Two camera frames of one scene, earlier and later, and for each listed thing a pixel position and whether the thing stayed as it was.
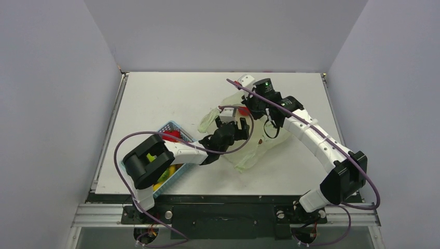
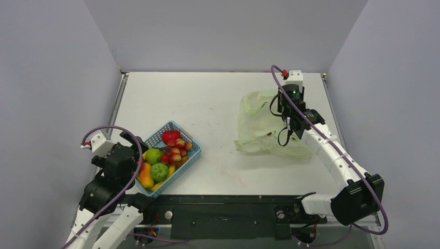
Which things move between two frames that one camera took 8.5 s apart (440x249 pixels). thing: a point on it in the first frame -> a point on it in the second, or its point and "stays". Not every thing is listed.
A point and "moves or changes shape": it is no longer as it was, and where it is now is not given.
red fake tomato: x=175 y=133 stays
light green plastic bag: x=260 y=138 moves or changes shape
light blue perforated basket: x=182 y=168 stays
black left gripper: x=241 y=134 -> x=129 y=138
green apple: x=151 y=158 stays
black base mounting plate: x=217 y=216 stays
